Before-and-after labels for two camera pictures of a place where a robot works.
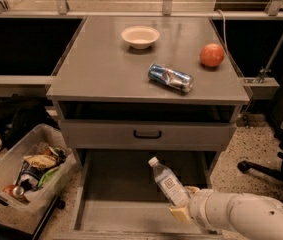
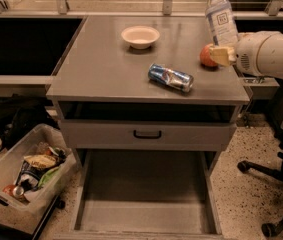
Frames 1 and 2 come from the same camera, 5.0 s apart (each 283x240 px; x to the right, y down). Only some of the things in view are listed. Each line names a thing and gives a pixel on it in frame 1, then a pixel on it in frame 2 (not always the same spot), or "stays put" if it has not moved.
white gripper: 198,204 to 247,53
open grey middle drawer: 118,196 stays put
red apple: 211,55 stays put
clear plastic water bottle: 175,189 to 220,18
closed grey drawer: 146,135 stays put
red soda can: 13,190 stays put
